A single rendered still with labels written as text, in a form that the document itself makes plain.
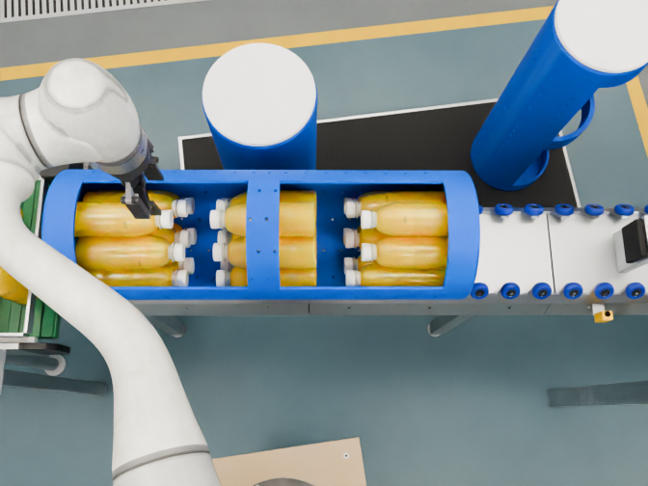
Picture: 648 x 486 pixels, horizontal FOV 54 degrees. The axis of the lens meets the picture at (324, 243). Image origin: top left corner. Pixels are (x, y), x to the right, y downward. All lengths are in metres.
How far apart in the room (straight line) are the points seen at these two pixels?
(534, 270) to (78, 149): 1.13
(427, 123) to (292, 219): 1.37
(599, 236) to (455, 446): 1.09
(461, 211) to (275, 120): 0.53
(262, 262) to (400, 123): 1.40
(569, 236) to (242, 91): 0.89
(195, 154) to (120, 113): 1.67
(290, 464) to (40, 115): 0.89
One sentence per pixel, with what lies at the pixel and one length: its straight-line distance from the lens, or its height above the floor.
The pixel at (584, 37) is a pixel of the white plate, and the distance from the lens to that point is 1.83.
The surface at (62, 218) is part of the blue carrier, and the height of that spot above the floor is 1.23.
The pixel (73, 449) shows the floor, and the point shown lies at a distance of 2.60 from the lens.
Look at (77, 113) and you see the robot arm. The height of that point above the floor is 1.74.
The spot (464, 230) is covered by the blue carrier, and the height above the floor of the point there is 1.23.
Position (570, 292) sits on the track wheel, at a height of 0.97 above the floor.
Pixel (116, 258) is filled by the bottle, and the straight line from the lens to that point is 1.40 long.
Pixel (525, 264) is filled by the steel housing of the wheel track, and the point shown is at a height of 0.93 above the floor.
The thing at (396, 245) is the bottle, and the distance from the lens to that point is 1.35.
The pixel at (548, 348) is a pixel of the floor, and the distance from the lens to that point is 2.63.
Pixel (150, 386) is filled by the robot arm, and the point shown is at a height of 1.76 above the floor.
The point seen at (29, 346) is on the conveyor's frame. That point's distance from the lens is 1.70.
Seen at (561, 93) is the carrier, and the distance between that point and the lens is 1.91.
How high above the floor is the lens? 2.45
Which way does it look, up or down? 75 degrees down
